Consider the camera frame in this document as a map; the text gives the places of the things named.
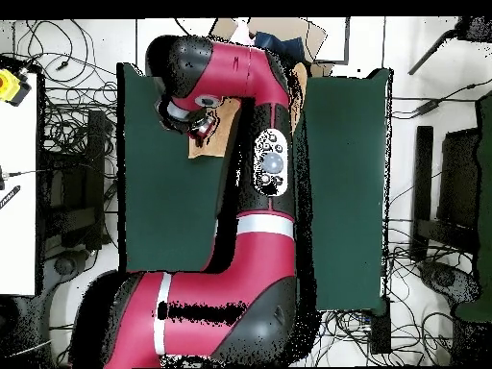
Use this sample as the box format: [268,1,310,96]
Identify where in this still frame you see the dark green table cloth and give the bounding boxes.
[116,62,393,316]

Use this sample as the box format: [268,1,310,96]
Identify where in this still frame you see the white desk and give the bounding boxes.
[0,72,39,297]

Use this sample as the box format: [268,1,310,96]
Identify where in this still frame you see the green cloth covered table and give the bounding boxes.
[455,91,492,324]

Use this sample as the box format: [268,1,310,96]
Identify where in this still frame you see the brown cardboard box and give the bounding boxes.
[209,16,335,77]

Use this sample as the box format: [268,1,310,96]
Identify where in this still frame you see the blue denim jeans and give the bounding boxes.
[253,31,310,64]

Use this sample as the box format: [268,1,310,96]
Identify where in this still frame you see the black stand base with caster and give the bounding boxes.
[418,258,481,308]
[39,248,99,301]

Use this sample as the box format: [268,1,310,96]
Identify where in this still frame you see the black cable with adapter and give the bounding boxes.
[391,78,492,120]

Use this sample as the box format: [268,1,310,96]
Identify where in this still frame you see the black floor cable tangle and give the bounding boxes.
[49,322,78,369]
[318,245,462,366]
[12,18,118,155]

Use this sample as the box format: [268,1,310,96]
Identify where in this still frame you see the black tripod leg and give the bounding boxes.
[407,16,492,76]

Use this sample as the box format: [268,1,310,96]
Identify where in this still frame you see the yellow emergency stop button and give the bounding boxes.
[0,68,33,108]

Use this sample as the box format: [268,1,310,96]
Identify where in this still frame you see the pink garment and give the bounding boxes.
[230,18,254,44]

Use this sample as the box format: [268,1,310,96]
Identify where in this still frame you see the orange terry towel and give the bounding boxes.
[187,61,309,160]

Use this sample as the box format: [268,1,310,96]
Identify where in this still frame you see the black frame stand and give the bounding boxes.
[37,109,118,253]

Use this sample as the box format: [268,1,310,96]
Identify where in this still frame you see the black flat tool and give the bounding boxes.
[0,184,21,210]

